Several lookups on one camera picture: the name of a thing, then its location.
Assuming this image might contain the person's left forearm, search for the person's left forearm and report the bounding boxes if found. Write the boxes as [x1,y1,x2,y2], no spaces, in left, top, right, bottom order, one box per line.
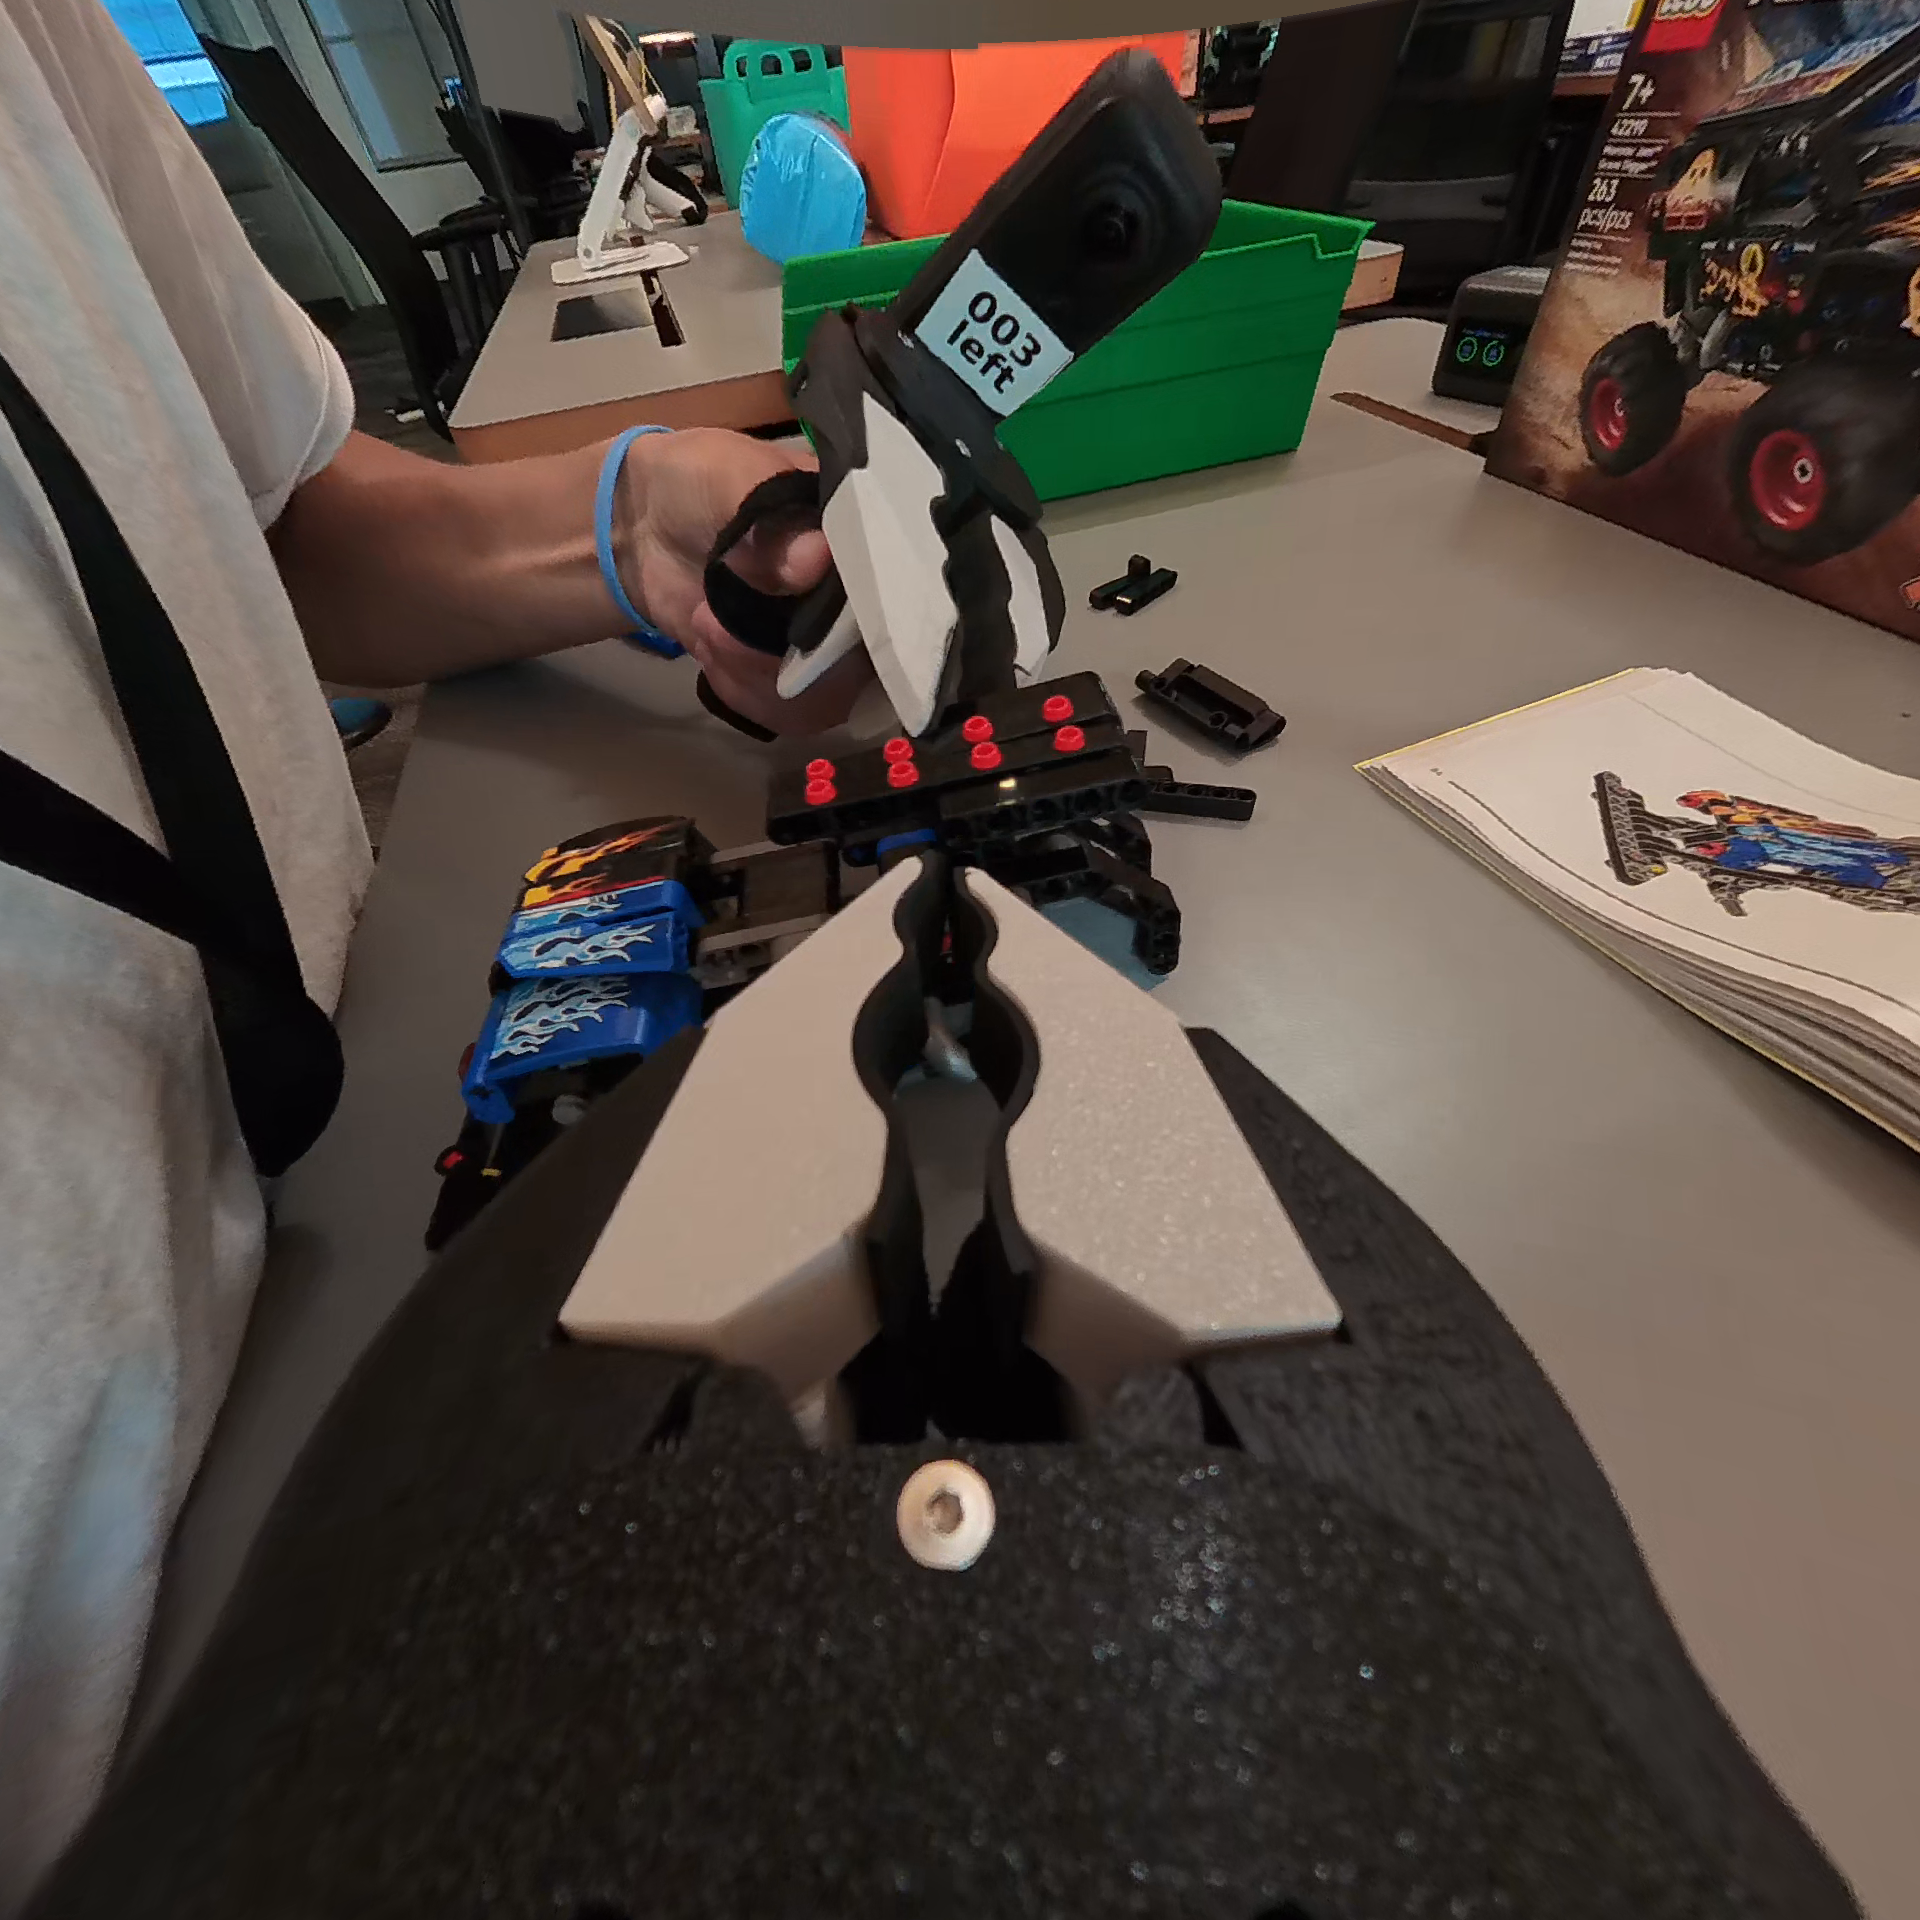
[273,427,639,689]

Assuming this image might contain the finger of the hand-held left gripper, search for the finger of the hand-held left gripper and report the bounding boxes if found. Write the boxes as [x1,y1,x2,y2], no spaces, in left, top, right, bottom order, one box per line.
[933,496,1070,729]
[818,394,976,741]

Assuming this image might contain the person's white shirt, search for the person's white shirt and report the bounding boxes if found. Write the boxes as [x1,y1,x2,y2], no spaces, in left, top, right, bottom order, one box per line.
[0,0,377,1913]

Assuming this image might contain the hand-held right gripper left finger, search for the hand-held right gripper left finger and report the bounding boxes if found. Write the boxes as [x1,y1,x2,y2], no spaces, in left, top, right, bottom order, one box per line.
[554,856,943,1449]

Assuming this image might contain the wooden side table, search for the wooden side table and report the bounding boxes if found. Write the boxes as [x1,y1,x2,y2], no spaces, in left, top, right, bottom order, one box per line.
[448,210,818,467]

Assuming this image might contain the green tote with handles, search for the green tote with handles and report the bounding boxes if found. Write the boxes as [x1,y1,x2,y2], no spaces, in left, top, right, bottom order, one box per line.
[698,38,849,203]

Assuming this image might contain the blue wristband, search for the blue wristband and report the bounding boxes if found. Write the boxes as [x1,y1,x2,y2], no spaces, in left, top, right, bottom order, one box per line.
[594,424,688,664]

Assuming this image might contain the lego set box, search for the lego set box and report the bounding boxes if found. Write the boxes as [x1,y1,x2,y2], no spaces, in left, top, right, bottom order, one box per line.
[1485,0,1920,648]

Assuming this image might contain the black shoulder strap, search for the black shoulder strap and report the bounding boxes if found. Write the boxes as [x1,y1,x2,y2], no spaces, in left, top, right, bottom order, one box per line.
[0,360,349,1180]

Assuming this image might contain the white phone stand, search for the white phone stand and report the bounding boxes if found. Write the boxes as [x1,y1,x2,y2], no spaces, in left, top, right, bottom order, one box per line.
[546,11,713,291]

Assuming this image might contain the orange plastic bin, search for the orange plastic bin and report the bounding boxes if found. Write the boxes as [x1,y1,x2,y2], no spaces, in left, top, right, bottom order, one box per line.
[839,42,1203,242]

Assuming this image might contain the black lego panel piece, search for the black lego panel piece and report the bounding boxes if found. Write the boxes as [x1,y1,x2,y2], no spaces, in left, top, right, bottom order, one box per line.
[1133,656,1288,753]

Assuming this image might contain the black office chair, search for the black office chair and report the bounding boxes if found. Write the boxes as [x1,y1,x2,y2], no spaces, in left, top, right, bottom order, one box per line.
[200,33,451,436]

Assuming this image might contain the light blue wrapped bundle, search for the light blue wrapped bundle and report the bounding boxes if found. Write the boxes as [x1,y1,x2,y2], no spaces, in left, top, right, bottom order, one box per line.
[738,113,873,272]

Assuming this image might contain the lego instruction booklet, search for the lego instruction booklet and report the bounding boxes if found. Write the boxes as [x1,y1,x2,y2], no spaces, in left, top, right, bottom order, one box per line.
[1352,668,1920,1156]

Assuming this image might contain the person's left hand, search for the person's left hand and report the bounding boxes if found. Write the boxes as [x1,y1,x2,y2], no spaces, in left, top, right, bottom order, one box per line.
[613,427,889,744]

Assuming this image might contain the green plastic bin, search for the green plastic bin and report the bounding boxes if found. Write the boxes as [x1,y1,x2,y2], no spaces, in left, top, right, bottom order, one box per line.
[776,200,1375,506]

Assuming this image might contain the small black display device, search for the small black display device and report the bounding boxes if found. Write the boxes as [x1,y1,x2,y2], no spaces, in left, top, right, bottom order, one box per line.
[1427,265,1555,408]

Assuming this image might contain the lego truck model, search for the lego truck model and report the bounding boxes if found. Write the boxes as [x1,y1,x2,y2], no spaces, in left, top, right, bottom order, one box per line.
[423,674,1262,1256]

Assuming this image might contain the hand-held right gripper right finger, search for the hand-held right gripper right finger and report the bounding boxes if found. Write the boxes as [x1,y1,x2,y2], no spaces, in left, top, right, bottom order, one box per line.
[958,865,1346,1426]

